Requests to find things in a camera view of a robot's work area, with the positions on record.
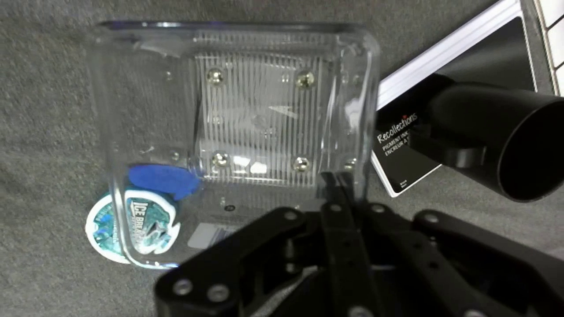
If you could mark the grey table cloth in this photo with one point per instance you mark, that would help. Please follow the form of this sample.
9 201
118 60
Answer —
49 161

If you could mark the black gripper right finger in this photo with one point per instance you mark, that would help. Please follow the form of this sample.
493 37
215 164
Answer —
435 265

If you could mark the black cylindrical mug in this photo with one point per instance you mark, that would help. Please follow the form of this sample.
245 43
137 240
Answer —
507 140

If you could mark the black and white box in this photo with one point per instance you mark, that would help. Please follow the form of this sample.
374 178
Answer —
511 44

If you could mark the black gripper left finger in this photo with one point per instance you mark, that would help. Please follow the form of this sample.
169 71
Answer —
243 270

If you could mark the small clear square container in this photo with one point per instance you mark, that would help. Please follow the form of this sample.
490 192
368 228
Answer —
264 111

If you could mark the round blue floss container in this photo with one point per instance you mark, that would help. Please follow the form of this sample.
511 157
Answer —
151 198

